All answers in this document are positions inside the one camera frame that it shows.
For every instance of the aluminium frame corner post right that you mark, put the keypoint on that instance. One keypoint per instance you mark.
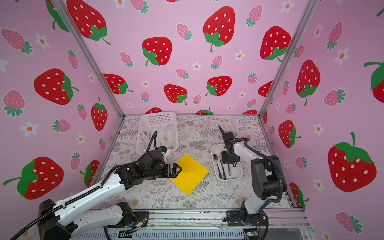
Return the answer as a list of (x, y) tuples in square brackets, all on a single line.
[(296, 38)]

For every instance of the yellow paper napkin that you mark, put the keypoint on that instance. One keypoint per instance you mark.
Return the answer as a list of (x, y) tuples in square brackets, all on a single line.
[(191, 175)]

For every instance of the silver spoon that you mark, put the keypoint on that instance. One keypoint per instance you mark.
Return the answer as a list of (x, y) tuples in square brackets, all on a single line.
[(216, 159)]

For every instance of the aluminium frame corner post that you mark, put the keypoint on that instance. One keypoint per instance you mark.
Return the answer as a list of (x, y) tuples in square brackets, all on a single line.
[(296, 38), (87, 54)]

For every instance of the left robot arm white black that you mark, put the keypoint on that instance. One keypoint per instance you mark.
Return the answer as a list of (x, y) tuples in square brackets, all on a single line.
[(69, 217)]

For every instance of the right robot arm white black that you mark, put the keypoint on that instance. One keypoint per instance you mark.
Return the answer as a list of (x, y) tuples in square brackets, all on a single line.
[(268, 181)]

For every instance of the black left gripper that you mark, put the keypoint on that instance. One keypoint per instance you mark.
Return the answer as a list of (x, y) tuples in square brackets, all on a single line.
[(169, 174)]

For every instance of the aluminium frame corner post left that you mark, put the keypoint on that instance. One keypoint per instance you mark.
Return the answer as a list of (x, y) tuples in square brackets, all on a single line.
[(87, 54)]

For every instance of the white rectangular plastic tray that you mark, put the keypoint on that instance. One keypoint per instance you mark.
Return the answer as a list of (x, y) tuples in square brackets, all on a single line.
[(236, 172)]

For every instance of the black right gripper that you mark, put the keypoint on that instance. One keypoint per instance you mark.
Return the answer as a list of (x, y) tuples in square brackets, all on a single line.
[(225, 160)]

